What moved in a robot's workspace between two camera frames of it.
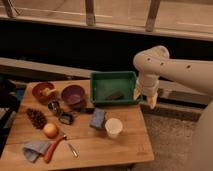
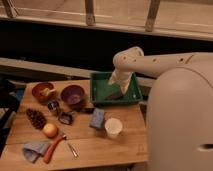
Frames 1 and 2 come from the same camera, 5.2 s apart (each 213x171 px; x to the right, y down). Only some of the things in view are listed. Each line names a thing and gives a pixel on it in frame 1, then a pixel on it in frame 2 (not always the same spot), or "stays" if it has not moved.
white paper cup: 113,127 stays
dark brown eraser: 115,96 stays
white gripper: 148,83 to 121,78
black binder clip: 66,118 stays
